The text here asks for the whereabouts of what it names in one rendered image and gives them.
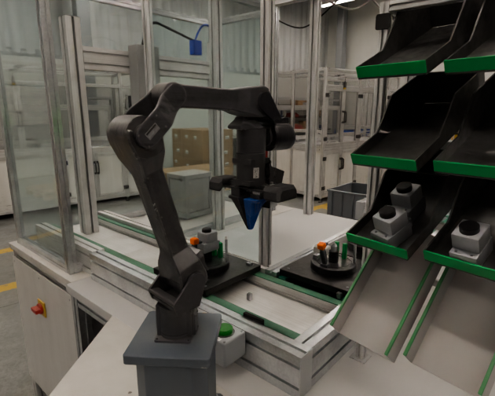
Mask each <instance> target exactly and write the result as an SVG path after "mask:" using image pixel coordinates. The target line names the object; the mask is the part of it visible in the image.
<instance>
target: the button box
mask: <svg viewBox="0 0 495 396"><path fill-rule="evenodd" d="M232 326H233V325H232ZM243 355H245V331H243V330H241V329H239V328H237V327H235V326H233V333H232V334H231V335H228V336H220V335H219V336H218V340H217V343H216V347H215V363H217V364H218V365H221V366H222V367H223V368H226V367H227V366H229V365H231V364H232V363H233V362H234V361H236V360H237V359H238V358H240V357H242V356H243Z"/></svg>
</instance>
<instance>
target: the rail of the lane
mask: <svg viewBox="0 0 495 396"><path fill-rule="evenodd" d="M96 252H97V253H96ZM96 252H94V251H93V252H90V253H89V255H90V259H92V260H90V270H91V272H92V274H91V278H92V280H93V281H96V282H97V283H98V284H101V285H102V286H104V287H106V288H107V289H109V290H111V291H112V292H115V293H116V294H117V295H120V296H121V297H123V298H125V299H126V300H128V301H130V302H131V303H133V304H135V305H136V306H139V307H140V308H142V309H143V310H145V311H147V312H150V311H156V304H157V303H158V301H156V300H155V299H152V298H151V296H150V294H149V291H148V289H149V287H150V285H151V284H152V282H153V281H154V280H155V279H156V277H157V276H156V275H155V274H153V273H150V272H148V271H146V270H144V269H142V268H140V267H137V266H135V265H133V264H131V263H129V262H126V261H124V260H122V259H121V258H118V257H116V256H114V255H111V254H109V253H108V252H106V251H102V250H98V251H96ZM197 308H199V309H201V310H203V311H205V312H207V313H213V314H221V315H222V320H223V321H225V322H227V323H229V324H231V325H233V326H235V327H237V328H239V329H241V330H243V331H245V355H243V356H242V357H240V358H238V359H237V360H236V361H234V363H236V364H238V365H239V366H241V367H243V368H244V369H247V370H248V371H249V372H252V373H253V374H255V375H256V376H258V377H260V378H261V379H263V380H265V381H266V382H268V383H270V384H272V385H274V386H275V387H277V388H279V389H280V390H282V391H284V392H285V393H287V394H289V395H291V396H304V395H305V394H306V393H308V392H309V391H310V390H311V377H312V359H313V348H311V347H309V346H307V345H305V344H303V343H300V342H298V341H296V340H294V339H291V338H289V337H287V336H286V335H283V334H281V333H279V332H276V331H274V330H273V329H271V328H267V327H266V326H264V320H263V319H262V318H260V317H257V316H255V315H253V314H251V313H248V312H246V311H245V312H244V315H243V316H242V315H240V314H238V313H236V312H234V311H232V310H229V309H227V308H225V307H224V306H220V305H218V304H217V303H215V302H212V301H211V300H208V299H205V298H204V297H202V299H201V302H200V306H198V307H197Z"/></svg>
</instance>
